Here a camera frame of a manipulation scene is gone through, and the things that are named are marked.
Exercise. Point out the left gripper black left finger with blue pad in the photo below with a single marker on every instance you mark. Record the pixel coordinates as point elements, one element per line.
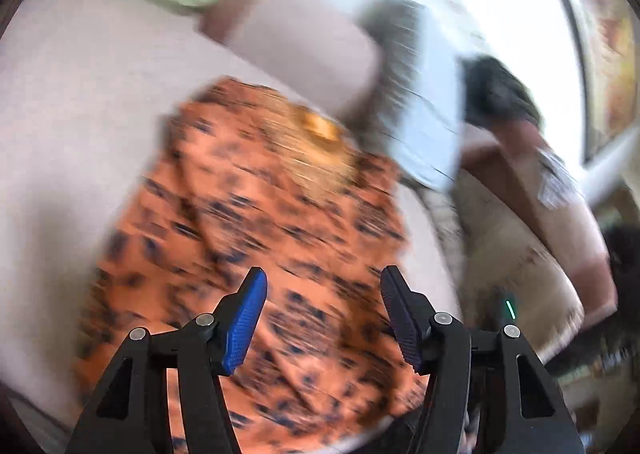
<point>128,410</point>

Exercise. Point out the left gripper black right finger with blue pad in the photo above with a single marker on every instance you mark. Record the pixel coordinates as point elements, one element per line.
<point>521,410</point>

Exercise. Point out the light blue pillow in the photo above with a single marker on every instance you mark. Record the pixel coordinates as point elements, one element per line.
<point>416,109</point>

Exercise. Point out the pink quilted bed cover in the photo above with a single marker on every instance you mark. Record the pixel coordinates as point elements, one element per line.
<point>87,90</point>

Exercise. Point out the orange black floral garment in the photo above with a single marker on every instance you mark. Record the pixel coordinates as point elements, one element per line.
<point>324,363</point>

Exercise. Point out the beige striped pillow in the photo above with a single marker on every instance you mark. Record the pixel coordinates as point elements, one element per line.
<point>484,248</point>

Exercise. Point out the pink bolster pillow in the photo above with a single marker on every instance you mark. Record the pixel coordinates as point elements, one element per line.
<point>307,45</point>

